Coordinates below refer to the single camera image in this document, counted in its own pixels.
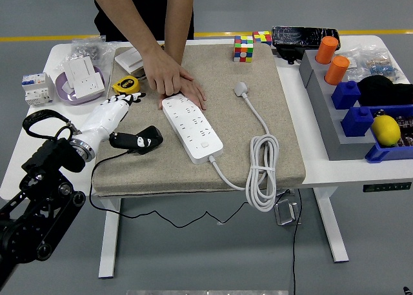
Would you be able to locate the white power strip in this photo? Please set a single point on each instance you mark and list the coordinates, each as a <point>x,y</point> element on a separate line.
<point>197,137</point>

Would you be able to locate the blue plastic bin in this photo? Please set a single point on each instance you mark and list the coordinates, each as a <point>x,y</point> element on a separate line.
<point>387,153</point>

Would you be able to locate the person's right hand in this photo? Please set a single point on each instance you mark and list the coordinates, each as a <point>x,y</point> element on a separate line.
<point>164,72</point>

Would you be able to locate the black plastic-wrapped device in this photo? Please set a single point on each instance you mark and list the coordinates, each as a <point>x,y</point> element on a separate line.
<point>300,36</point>

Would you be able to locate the person's left hand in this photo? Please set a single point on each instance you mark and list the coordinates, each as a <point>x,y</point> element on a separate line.
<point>195,93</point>

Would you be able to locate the person's left forearm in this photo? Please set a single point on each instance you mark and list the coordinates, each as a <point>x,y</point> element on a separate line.
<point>179,17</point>

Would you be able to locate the purple bowl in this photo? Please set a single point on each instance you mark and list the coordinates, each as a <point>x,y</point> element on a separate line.
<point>64,96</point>

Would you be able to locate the clear bag blue parts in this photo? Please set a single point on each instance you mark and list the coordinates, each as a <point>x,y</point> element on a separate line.
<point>382,69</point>

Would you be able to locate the grey-brown mat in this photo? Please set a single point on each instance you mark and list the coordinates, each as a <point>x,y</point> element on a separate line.
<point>226,130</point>

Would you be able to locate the yellow tape measure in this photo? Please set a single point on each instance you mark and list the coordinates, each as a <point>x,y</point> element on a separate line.
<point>126,85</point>

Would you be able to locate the black plug adapter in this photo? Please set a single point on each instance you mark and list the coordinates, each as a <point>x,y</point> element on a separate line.
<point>156,135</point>

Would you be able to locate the clear bag of screws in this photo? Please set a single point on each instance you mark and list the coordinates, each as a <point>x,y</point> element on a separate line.
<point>85,51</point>

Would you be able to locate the person's right forearm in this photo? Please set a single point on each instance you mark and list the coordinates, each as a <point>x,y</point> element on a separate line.
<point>122,17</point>

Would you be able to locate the large Rubik's cube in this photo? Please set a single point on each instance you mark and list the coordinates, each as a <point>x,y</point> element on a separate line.
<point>243,49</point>

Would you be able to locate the grey stepped holder block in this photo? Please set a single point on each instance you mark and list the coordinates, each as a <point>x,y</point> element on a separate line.
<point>322,114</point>

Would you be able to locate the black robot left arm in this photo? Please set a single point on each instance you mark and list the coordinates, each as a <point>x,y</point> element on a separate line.
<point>51,159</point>

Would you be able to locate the blue peg block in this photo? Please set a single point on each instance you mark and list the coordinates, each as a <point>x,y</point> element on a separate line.
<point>356,122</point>
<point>345,96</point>

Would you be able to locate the small black bracket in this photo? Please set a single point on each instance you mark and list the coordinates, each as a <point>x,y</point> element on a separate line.
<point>288,53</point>

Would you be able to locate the orange cylinder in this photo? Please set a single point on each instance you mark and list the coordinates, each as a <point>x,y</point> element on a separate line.
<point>326,49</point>
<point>336,70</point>

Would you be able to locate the black cloth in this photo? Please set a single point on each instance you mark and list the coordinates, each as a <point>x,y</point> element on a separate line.
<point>384,91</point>

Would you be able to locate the yellow lemon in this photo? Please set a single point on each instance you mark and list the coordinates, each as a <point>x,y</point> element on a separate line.
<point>385,130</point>

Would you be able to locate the white wall plug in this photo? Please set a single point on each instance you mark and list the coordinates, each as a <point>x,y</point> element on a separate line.
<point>240,89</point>

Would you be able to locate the clear acrylic stand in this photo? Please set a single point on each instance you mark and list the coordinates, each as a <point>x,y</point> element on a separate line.
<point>285,212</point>

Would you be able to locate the dark circuit boards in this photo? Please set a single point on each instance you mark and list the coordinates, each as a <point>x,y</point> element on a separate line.
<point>406,130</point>

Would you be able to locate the clear bag of parts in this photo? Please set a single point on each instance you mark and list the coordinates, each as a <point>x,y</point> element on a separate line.
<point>361,54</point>

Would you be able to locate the white wall socket panel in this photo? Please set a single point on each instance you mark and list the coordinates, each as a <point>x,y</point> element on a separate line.
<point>88,86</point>

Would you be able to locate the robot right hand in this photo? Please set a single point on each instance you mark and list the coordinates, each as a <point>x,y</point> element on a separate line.
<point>409,291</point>

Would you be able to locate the small Rubik's cube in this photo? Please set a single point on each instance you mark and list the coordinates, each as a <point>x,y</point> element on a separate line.
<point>263,37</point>

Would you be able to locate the white double switch panel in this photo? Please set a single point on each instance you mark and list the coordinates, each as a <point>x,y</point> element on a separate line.
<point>129,58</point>

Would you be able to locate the black table control panel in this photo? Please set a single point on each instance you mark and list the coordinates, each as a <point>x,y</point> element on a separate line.
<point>387,187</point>

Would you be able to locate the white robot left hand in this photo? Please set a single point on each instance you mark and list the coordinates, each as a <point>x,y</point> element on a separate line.
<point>103,117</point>

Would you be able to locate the white circuit breaker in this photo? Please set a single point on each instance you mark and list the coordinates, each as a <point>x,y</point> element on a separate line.
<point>35,90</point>

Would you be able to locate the white table leg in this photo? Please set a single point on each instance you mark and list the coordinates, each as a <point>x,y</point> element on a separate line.
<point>109,243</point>
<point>332,230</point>

